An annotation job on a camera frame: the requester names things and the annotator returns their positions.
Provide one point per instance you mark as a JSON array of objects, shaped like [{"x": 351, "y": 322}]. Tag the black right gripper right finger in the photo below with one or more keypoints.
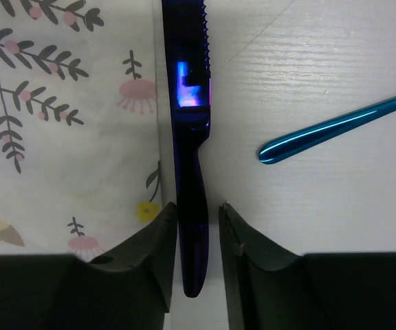
[{"x": 269, "y": 287}]

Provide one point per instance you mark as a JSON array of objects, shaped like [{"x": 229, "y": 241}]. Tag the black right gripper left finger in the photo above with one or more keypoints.
[{"x": 127, "y": 287}]

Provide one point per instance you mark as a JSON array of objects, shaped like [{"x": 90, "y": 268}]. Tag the floral patterned cloth placemat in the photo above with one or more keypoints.
[{"x": 79, "y": 149}]

